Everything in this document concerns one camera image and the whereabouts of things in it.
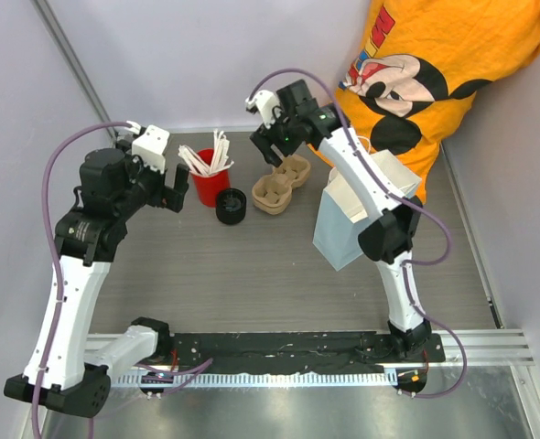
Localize aluminium frame rail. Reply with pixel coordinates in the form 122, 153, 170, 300
30, 0, 111, 123

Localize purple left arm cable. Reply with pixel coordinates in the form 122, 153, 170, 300
30, 121, 136, 439

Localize light blue paper bag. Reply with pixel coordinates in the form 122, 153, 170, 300
313, 136, 422, 271

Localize stack of cardboard cup carriers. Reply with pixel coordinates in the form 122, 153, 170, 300
252, 155, 311, 215

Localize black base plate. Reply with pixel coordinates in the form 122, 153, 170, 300
144, 331, 446, 392

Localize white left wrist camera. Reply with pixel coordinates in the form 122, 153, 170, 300
115, 121, 171, 175

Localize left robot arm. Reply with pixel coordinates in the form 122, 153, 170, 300
4, 148, 189, 418

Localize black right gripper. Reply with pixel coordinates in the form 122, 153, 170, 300
249, 106, 299, 169

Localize stack of black lids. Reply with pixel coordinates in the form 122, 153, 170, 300
215, 187, 247, 225

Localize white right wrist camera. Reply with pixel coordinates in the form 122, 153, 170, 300
245, 90, 282, 128

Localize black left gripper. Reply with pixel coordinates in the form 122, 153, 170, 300
115, 140, 189, 220

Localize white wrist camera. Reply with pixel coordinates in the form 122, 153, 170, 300
245, 90, 282, 128
115, 121, 171, 175

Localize orange Mickey Mouse cloth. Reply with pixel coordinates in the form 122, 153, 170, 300
335, 0, 540, 202

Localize bundle of wrapped white straws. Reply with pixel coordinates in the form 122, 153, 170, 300
177, 129, 235, 177

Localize red straw holder cup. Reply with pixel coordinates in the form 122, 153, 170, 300
191, 169, 231, 208

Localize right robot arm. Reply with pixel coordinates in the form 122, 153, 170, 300
245, 80, 432, 361

